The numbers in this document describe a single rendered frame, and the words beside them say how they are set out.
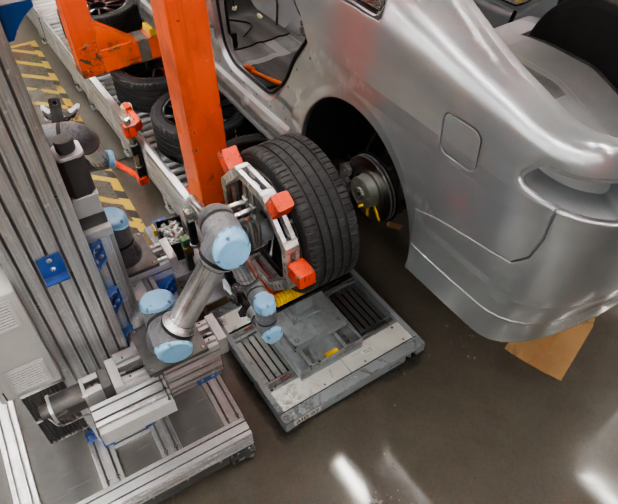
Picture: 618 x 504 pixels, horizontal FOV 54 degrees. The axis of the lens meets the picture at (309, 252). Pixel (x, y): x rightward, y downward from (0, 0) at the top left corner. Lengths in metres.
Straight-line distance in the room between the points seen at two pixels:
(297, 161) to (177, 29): 0.65
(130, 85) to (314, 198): 2.42
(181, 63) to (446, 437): 1.98
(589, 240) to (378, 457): 1.44
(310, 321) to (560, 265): 1.40
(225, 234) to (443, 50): 0.87
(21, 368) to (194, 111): 1.17
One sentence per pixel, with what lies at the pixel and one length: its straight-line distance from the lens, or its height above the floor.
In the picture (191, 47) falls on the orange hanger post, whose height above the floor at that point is 1.51.
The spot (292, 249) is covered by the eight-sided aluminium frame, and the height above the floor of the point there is 0.95.
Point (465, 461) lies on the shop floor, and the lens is 2.92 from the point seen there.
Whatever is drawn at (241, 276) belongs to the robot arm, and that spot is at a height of 1.05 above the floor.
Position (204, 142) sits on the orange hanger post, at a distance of 2.67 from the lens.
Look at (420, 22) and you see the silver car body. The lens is 2.07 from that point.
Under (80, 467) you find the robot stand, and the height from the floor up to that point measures 0.21.
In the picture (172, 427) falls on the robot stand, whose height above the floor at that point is 0.23.
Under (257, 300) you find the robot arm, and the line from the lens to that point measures 2.06.
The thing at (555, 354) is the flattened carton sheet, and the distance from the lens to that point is 3.35.
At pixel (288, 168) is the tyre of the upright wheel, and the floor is 1.16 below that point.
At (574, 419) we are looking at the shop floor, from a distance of 3.17.
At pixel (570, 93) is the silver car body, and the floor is 1.01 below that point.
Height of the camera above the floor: 2.57
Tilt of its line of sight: 45 degrees down
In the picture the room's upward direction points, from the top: 2 degrees counter-clockwise
